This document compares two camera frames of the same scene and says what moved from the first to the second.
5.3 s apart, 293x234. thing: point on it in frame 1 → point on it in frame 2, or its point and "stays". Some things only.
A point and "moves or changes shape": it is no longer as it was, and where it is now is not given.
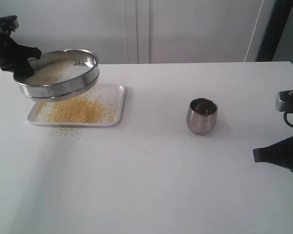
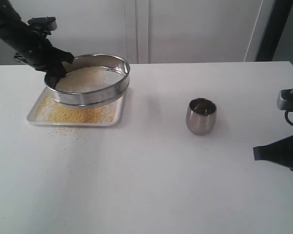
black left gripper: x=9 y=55 → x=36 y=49
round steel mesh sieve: x=60 y=74 moves or changes shape
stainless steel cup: x=201 y=115 stays
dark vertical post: x=282 y=10 stays
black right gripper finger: x=287 y=153 stays
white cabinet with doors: x=135 y=31 stays
